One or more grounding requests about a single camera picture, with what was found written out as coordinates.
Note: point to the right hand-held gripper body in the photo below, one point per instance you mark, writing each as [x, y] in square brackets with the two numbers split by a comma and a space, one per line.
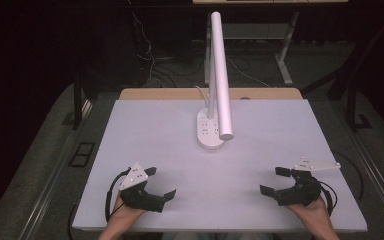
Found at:
[301, 191]

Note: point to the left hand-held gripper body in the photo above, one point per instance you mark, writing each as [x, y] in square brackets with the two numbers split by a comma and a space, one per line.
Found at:
[139, 196]

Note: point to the person's right hand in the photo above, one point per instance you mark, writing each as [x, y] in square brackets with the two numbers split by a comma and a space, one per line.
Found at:
[310, 211]

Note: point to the person's left hand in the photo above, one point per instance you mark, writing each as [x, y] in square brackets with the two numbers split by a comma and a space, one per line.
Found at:
[124, 213]

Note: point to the black metal stand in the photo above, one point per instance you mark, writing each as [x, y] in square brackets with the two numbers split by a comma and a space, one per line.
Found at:
[77, 100]
[353, 103]

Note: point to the white desk lamp with sockets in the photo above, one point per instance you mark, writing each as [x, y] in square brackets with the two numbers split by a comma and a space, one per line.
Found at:
[220, 76]

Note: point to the black floor frame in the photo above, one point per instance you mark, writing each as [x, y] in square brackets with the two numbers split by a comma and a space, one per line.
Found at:
[82, 154]

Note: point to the aluminium floor rail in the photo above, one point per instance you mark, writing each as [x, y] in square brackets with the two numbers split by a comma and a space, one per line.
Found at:
[376, 173]
[51, 180]

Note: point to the white metal desk frame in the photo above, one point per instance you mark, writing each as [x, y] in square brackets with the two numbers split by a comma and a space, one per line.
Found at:
[285, 50]

